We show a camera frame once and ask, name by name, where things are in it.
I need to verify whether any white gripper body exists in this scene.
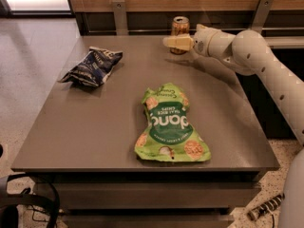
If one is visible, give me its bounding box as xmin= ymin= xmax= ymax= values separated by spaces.
xmin=193 ymin=24 xmax=229 ymax=59

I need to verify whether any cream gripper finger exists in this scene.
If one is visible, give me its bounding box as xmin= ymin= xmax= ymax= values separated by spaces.
xmin=162 ymin=34 xmax=194 ymax=51

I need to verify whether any orange soda can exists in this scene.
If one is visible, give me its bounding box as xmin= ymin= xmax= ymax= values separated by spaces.
xmin=170 ymin=16 xmax=190 ymax=55

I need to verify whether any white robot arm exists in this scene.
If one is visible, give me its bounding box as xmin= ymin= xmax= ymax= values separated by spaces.
xmin=163 ymin=24 xmax=304 ymax=228

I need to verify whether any dark blue chip bag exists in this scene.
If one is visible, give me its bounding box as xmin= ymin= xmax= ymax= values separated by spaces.
xmin=59 ymin=47 xmax=123 ymax=87

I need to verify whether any green rice chip bag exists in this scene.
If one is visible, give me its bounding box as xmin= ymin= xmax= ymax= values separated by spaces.
xmin=134 ymin=83 xmax=211 ymax=162

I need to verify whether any white power strip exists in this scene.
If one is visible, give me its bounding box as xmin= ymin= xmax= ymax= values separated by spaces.
xmin=247 ymin=193 xmax=285 ymax=221

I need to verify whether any grey upper drawer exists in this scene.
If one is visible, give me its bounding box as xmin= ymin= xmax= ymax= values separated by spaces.
xmin=55 ymin=182 xmax=260 ymax=209

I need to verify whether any grey drawer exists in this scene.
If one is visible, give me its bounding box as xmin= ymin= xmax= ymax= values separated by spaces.
xmin=55 ymin=182 xmax=260 ymax=209
xmin=64 ymin=215 xmax=234 ymax=228

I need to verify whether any grey lower drawer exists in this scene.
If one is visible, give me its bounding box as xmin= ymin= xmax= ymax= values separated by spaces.
xmin=64 ymin=215 xmax=234 ymax=228

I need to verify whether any black chair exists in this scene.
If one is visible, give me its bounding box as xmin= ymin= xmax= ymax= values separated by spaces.
xmin=0 ymin=173 xmax=60 ymax=228

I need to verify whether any right metal bracket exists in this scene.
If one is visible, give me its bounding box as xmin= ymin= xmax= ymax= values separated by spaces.
xmin=250 ymin=0 xmax=274 ymax=33

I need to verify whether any metal bracket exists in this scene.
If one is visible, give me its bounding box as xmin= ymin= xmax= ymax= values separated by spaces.
xmin=250 ymin=0 xmax=274 ymax=33
xmin=112 ymin=0 xmax=128 ymax=36

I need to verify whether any left metal bracket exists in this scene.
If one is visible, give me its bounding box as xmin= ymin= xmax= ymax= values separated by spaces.
xmin=112 ymin=0 xmax=128 ymax=36

